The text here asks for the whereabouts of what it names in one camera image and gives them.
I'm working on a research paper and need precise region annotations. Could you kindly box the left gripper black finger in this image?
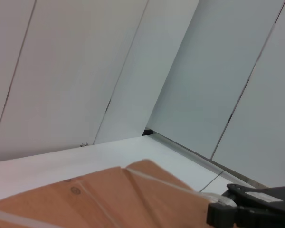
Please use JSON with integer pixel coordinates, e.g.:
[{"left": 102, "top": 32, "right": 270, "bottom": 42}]
[{"left": 206, "top": 184, "right": 285, "bottom": 228}]

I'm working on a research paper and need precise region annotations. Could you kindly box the aluminium table edge rail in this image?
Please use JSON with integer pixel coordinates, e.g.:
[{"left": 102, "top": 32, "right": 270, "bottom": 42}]
[{"left": 152, "top": 133, "right": 270, "bottom": 190}]

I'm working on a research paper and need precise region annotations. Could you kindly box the brown paper box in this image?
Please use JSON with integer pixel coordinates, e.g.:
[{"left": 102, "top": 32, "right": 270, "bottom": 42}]
[{"left": 0, "top": 159, "right": 211, "bottom": 228}]

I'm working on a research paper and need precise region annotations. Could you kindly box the white plastic packing strap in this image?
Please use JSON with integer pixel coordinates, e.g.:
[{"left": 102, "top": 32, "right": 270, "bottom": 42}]
[
  {"left": 0, "top": 208, "right": 42, "bottom": 228},
  {"left": 125, "top": 167, "right": 228, "bottom": 206}
]

